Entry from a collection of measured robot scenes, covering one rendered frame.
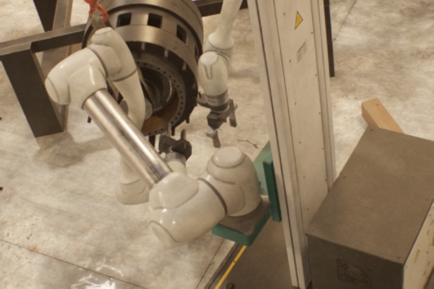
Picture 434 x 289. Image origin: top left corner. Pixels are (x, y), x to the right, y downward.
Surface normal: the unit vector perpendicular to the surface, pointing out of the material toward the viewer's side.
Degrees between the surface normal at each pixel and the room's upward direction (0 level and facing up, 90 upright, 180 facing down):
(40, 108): 90
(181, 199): 28
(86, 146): 0
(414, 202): 0
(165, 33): 38
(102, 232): 0
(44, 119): 90
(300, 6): 90
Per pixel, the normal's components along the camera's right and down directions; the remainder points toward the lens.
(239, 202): 0.61, 0.48
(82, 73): 0.23, -0.33
